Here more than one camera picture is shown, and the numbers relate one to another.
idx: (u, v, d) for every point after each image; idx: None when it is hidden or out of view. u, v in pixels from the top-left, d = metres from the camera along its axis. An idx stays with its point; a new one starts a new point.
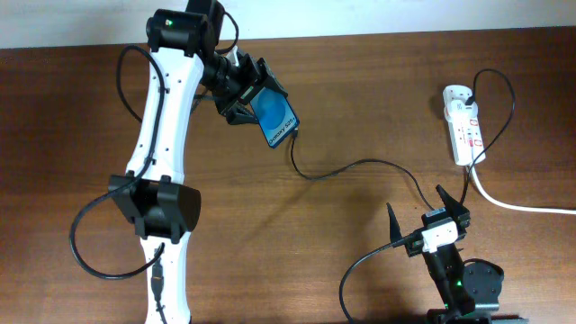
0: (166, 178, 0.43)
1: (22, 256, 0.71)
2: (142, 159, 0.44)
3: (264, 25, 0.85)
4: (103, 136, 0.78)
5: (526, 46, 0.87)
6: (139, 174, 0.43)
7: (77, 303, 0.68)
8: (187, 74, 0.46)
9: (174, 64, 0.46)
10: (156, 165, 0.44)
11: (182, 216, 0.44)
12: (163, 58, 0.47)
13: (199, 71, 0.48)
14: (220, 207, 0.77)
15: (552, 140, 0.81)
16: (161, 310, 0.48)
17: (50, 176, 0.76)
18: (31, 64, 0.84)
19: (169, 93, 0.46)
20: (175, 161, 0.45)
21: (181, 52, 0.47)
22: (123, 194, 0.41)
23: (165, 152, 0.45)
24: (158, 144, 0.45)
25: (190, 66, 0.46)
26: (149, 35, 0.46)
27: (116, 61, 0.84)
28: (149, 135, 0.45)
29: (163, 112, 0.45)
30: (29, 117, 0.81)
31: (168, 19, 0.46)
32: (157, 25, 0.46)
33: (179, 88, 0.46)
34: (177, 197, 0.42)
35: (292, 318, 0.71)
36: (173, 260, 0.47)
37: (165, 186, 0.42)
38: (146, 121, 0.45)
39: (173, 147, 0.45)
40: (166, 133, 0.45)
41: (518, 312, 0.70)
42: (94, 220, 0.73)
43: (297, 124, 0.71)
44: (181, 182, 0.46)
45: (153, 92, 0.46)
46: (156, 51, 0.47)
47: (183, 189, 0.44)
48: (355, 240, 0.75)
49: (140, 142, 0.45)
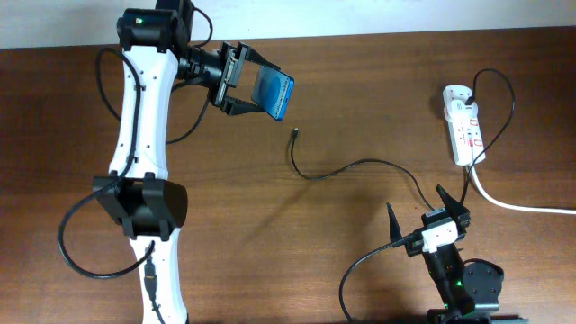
0: (149, 175, 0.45)
1: (29, 256, 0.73)
2: (124, 158, 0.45)
3: (261, 27, 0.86)
4: (106, 138, 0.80)
5: (526, 44, 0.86)
6: (121, 173, 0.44)
7: (82, 302, 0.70)
8: (162, 70, 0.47)
9: (147, 61, 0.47)
10: (139, 163, 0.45)
11: (169, 212, 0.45)
12: (136, 57, 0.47)
13: (173, 66, 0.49)
14: (220, 207, 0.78)
15: (553, 139, 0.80)
16: (157, 309, 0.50)
17: (55, 178, 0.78)
18: (35, 67, 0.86)
19: (146, 90, 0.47)
20: (157, 157, 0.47)
21: (154, 49, 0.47)
22: (108, 194, 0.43)
23: (146, 149, 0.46)
24: (139, 142, 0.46)
25: (164, 61, 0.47)
26: (121, 35, 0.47)
27: (118, 63, 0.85)
28: (130, 134, 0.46)
29: (141, 111, 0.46)
30: (34, 121, 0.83)
31: (138, 16, 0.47)
32: (127, 25, 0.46)
33: (155, 84, 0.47)
34: (163, 193, 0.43)
35: (291, 317, 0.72)
36: (165, 259, 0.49)
37: (149, 183, 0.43)
38: (125, 121, 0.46)
39: (154, 143, 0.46)
40: (145, 130, 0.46)
41: (518, 312, 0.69)
42: (97, 220, 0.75)
43: (292, 82, 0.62)
44: (165, 177, 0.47)
45: (129, 91, 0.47)
46: (128, 50, 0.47)
47: (167, 184, 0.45)
48: (353, 240, 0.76)
49: (120, 142, 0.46)
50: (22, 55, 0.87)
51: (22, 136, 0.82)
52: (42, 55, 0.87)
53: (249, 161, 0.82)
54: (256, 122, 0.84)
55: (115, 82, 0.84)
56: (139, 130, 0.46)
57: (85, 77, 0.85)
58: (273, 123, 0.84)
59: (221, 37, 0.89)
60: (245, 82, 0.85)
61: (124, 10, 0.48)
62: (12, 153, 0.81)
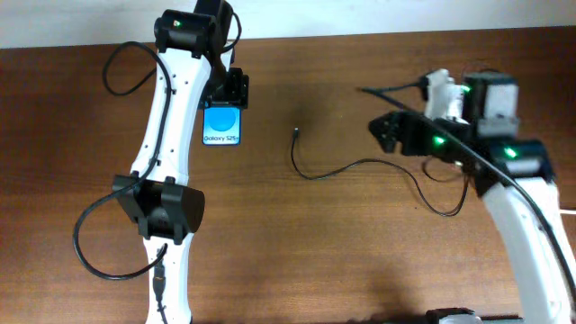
0: (169, 180, 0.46)
1: (23, 256, 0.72)
2: (148, 160, 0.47)
3: (262, 25, 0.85)
4: (103, 137, 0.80)
5: (527, 46, 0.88)
6: (143, 174, 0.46)
7: (77, 303, 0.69)
8: (193, 76, 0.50)
9: (182, 66, 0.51)
10: (160, 166, 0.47)
11: (184, 217, 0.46)
12: (170, 60, 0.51)
13: (205, 72, 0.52)
14: (220, 207, 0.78)
15: (553, 142, 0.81)
16: (162, 310, 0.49)
17: (50, 177, 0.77)
18: (31, 64, 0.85)
19: (175, 93, 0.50)
20: (180, 162, 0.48)
21: (189, 54, 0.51)
22: (128, 194, 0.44)
23: (170, 153, 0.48)
24: (163, 146, 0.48)
25: (197, 67, 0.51)
26: (157, 35, 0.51)
27: (116, 60, 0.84)
28: (155, 136, 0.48)
29: (169, 114, 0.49)
30: (29, 118, 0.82)
31: (176, 19, 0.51)
32: (165, 26, 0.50)
33: (185, 88, 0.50)
34: (181, 199, 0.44)
35: (292, 318, 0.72)
36: (175, 261, 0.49)
37: (170, 187, 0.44)
38: (152, 122, 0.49)
39: (178, 148, 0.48)
40: (171, 135, 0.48)
41: (517, 312, 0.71)
42: (94, 220, 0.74)
43: (236, 143, 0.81)
44: (185, 183, 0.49)
45: (160, 93, 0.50)
46: (163, 52, 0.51)
47: (186, 190, 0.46)
48: (355, 240, 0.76)
49: (145, 143, 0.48)
50: (22, 52, 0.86)
51: (22, 133, 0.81)
52: (39, 51, 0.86)
53: (250, 160, 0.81)
54: (256, 122, 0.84)
55: (113, 79, 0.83)
56: (165, 134, 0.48)
57: (85, 75, 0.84)
58: (274, 123, 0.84)
59: None
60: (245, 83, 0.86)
61: (165, 11, 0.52)
62: (11, 151, 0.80)
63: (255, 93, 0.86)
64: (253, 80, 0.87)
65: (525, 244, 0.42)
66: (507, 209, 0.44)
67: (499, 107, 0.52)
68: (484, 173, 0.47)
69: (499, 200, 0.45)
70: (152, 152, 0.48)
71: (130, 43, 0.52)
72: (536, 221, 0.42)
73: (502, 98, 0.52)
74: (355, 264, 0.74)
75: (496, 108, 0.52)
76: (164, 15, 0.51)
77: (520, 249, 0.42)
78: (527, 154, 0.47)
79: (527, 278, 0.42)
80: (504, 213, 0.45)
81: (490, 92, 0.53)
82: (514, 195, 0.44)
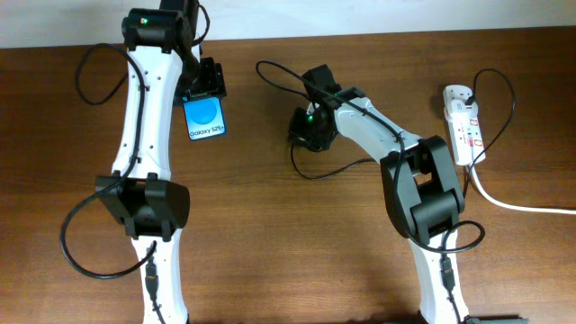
0: (151, 175, 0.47)
1: (23, 256, 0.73)
2: (128, 158, 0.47)
3: (260, 25, 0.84)
4: (103, 138, 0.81)
5: (526, 45, 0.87)
6: (125, 173, 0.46)
7: (77, 303, 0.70)
8: (166, 70, 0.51)
9: (152, 62, 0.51)
10: (141, 163, 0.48)
11: (163, 211, 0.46)
12: (140, 58, 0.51)
13: (176, 66, 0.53)
14: (218, 207, 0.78)
15: (553, 141, 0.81)
16: (158, 309, 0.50)
17: (49, 178, 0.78)
18: (27, 65, 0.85)
19: (149, 89, 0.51)
20: (160, 157, 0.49)
21: (158, 49, 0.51)
22: (111, 194, 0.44)
23: (149, 149, 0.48)
24: (142, 142, 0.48)
25: (168, 61, 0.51)
26: (126, 34, 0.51)
27: (115, 63, 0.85)
28: (132, 134, 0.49)
29: (146, 111, 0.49)
30: (28, 120, 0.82)
31: (143, 17, 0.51)
32: (133, 24, 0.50)
33: (158, 85, 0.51)
34: (165, 193, 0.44)
35: (292, 318, 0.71)
36: (166, 259, 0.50)
37: (151, 184, 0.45)
38: (128, 121, 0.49)
39: (157, 144, 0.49)
40: (148, 131, 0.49)
41: (518, 312, 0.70)
42: (94, 220, 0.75)
43: (223, 133, 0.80)
44: (167, 177, 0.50)
45: (133, 91, 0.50)
46: (133, 50, 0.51)
47: (170, 184, 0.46)
48: (353, 240, 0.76)
49: (123, 142, 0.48)
50: (22, 53, 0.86)
51: (21, 134, 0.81)
52: (36, 52, 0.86)
53: (249, 159, 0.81)
54: (255, 122, 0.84)
55: (113, 82, 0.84)
56: (141, 130, 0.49)
57: (83, 76, 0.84)
58: (273, 122, 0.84)
59: (221, 35, 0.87)
60: (245, 83, 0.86)
61: (130, 11, 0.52)
62: (10, 152, 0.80)
63: (252, 93, 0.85)
64: (250, 80, 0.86)
65: (361, 130, 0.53)
66: (347, 120, 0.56)
67: (326, 79, 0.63)
68: (327, 116, 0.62)
69: (343, 118, 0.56)
70: (131, 150, 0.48)
71: (100, 44, 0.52)
72: (359, 112, 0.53)
73: (326, 74, 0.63)
74: (355, 263, 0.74)
75: (327, 82, 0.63)
76: (130, 15, 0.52)
77: (363, 135, 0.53)
78: (350, 94, 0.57)
79: (375, 152, 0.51)
80: (349, 124, 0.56)
81: (316, 72, 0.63)
82: (346, 109, 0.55)
